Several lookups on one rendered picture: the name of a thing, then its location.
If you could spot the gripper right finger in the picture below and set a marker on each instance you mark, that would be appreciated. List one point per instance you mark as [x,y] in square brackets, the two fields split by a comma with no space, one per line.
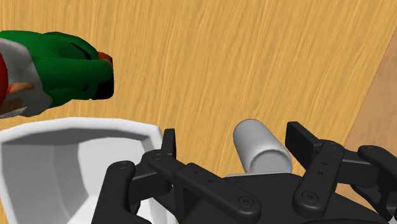
[322,167]

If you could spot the grey cylinder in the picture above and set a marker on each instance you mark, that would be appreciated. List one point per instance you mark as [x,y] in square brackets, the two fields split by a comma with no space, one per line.
[263,149]

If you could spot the white bowl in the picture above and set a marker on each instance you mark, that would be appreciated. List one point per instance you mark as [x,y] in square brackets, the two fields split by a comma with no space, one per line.
[46,167]

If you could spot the green and white figure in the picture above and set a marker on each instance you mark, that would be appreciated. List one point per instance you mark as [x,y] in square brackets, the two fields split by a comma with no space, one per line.
[62,74]

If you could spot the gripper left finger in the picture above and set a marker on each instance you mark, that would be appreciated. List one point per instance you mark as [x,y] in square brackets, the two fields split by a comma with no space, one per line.
[198,183]

